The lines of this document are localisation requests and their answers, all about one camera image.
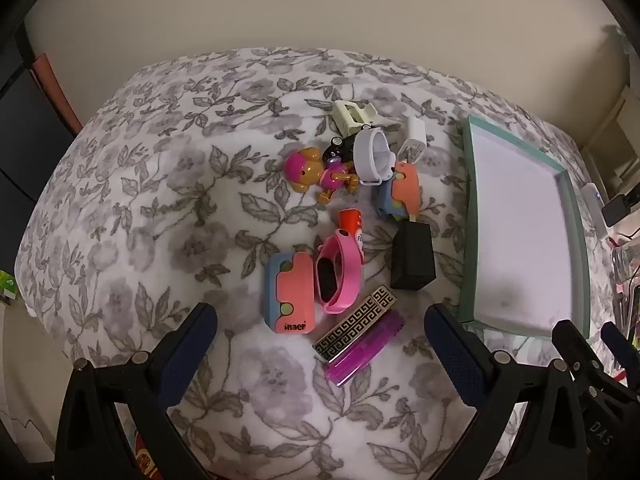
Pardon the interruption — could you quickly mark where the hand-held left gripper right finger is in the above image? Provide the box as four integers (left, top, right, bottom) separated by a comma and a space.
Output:
424, 303, 586, 480

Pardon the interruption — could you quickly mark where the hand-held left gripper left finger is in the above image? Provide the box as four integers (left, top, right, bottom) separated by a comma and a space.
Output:
56, 302, 218, 480

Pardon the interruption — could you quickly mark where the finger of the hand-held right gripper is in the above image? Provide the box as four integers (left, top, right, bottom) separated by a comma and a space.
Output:
552, 319, 608, 396
600, 321, 640, 386

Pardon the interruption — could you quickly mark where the purple translucent lighter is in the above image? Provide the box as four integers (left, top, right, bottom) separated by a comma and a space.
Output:
325, 310, 405, 387

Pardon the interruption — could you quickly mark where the gold patterned metal case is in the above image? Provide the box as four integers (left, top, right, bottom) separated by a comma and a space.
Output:
312, 285, 400, 362

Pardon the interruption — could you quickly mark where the pink and blue case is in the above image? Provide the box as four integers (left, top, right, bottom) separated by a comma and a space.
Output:
265, 251, 317, 335

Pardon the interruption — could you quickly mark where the teal rimmed white tray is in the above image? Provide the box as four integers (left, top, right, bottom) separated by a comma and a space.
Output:
460, 116, 592, 338

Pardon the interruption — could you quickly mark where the pink watch band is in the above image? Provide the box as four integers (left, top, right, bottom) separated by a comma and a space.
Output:
312, 229, 365, 316

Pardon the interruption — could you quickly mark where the orange blue car toy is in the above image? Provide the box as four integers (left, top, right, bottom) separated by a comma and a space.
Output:
377, 161, 421, 222

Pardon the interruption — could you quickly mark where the orange small bottle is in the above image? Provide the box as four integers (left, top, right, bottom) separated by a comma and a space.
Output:
339, 209, 368, 256

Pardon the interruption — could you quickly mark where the pink and brown dog toy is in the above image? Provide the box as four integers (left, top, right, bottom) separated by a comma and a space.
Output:
284, 146, 360, 206

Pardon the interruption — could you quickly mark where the white charger plug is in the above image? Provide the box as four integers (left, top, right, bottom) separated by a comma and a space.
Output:
397, 117, 431, 166

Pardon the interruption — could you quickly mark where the black toy car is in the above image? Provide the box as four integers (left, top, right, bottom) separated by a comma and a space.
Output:
322, 135, 358, 165

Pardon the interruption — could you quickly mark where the cream hair claw clip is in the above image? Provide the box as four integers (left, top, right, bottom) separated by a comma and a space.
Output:
332, 100, 377, 137

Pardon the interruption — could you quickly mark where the clear plastic bag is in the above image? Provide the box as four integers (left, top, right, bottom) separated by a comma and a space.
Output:
612, 240, 640, 286

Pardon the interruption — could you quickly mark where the black charger block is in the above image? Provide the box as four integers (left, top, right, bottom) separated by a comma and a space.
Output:
390, 217, 437, 292

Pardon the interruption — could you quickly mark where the red printed packet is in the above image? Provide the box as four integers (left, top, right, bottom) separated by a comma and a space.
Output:
132, 430, 157, 480

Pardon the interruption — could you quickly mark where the black power adapter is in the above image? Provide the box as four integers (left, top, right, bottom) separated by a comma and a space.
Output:
602, 195, 633, 227

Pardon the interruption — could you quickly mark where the white power bank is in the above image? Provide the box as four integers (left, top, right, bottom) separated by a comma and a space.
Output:
580, 182, 613, 238

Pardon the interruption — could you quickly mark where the grey floral blanket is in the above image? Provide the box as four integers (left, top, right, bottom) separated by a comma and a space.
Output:
15, 47, 616, 480

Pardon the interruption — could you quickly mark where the green packet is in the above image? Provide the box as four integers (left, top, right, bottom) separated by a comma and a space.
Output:
0, 270, 18, 306

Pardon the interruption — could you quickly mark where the white watch band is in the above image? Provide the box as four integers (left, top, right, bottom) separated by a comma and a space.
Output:
354, 127, 396, 186

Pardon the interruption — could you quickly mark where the white wooden shelf unit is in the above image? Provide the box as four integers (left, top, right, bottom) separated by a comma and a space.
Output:
582, 85, 640, 196

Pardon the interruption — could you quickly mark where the black furniture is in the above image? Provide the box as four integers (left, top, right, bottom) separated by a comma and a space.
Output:
0, 10, 76, 211

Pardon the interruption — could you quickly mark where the red-brown board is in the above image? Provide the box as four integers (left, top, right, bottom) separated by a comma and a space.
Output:
30, 52, 83, 136

